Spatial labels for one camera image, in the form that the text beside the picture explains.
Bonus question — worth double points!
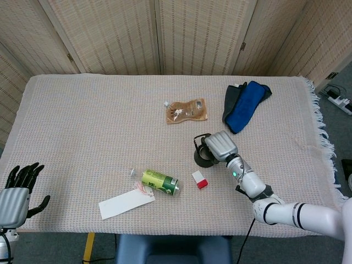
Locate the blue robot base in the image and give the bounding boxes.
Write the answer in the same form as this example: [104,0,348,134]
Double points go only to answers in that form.
[114,233,233,264]

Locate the checked beige tablecloth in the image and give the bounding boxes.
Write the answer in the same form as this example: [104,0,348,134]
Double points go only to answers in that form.
[0,74,349,239]

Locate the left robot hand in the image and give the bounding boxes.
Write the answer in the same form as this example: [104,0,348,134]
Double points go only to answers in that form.
[0,162,51,229]

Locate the white power strip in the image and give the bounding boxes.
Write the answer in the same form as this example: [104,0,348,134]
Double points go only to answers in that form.
[320,84,352,116]

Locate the blue cloth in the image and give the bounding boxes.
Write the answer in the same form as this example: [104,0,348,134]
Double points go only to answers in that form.
[225,80,272,135]

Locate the brown spouted drink pouch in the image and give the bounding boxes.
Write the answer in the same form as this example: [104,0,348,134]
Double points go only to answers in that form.
[164,97,209,125]

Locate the red and white small box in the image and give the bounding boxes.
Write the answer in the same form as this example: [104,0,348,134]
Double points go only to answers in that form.
[191,170,209,190]

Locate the black kettle with handle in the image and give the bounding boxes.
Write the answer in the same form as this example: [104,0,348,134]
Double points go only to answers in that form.
[193,133,221,168]

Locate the white card with pink tassel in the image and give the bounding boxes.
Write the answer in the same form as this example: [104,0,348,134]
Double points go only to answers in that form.
[98,180,156,221]

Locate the black cable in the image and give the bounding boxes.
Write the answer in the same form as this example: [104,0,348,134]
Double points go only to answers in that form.
[238,218,255,264]

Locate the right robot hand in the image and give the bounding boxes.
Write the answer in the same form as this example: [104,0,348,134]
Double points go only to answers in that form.
[204,130,239,164]

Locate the woven folding screen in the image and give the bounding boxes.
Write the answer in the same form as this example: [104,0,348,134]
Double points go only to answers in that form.
[0,0,352,146]

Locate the dark grey cloth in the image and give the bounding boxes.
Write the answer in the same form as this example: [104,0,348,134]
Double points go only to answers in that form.
[222,81,273,124]

